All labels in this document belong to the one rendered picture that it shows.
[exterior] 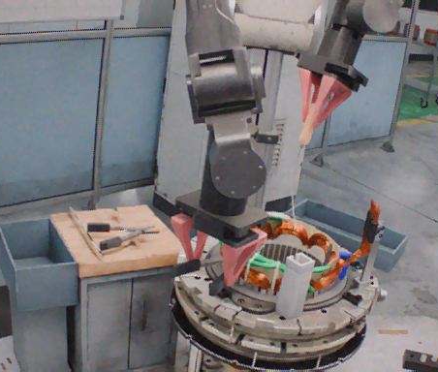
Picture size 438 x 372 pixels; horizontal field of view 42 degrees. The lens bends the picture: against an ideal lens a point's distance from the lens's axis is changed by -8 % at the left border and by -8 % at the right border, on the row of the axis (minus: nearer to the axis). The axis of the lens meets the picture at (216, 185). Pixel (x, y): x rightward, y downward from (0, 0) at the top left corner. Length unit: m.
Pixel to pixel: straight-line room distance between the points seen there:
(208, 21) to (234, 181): 0.18
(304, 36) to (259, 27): 0.10
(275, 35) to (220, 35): 0.59
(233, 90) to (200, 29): 0.08
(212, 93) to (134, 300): 0.50
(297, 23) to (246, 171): 0.68
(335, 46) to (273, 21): 0.40
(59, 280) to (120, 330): 0.17
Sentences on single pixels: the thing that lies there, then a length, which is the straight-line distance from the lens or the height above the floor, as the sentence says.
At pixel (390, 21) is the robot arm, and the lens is 0.84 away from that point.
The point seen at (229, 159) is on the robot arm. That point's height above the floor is 1.36.
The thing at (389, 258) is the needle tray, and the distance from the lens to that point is 1.18.
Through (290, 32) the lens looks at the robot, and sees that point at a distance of 1.27.
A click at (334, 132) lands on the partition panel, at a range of 4.87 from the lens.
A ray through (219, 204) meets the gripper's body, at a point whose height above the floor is 1.27.
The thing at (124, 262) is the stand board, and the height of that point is 1.06.
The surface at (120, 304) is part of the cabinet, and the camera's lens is 1.06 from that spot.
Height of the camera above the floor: 1.57
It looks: 22 degrees down
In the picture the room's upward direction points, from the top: 8 degrees clockwise
